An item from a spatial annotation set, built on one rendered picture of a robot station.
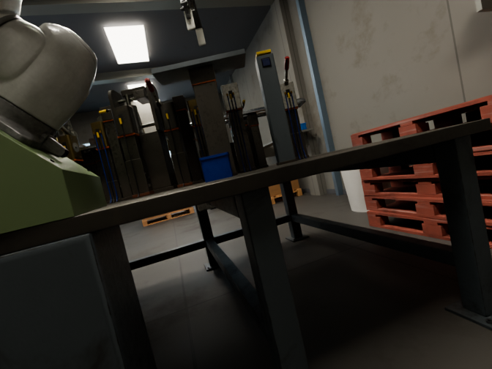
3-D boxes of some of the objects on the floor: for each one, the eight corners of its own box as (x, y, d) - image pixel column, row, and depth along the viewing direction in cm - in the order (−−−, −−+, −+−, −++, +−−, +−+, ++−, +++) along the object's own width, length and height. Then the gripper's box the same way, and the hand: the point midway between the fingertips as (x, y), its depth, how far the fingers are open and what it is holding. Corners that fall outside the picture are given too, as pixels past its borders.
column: (170, 529, 56) (91, 233, 52) (-2, 632, 47) (-113, 285, 43) (170, 411, 85) (118, 216, 81) (64, 460, 77) (1, 245, 73)
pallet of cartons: (143, 222, 630) (136, 195, 626) (191, 209, 663) (184, 183, 659) (140, 228, 550) (132, 195, 546) (195, 213, 584) (187, 183, 580)
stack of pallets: (640, 216, 138) (620, 66, 133) (553, 262, 117) (525, 84, 112) (430, 203, 250) (414, 121, 245) (365, 225, 228) (347, 135, 223)
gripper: (181, -45, 90) (196, 18, 91) (203, -1, 115) (214, 48, 116) (162, -37, 91) (176, 25, 92) (187, 4, 116) (198, 53, 117)
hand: (197, 35), depth 104 cm, fingers open, 13 cm apart
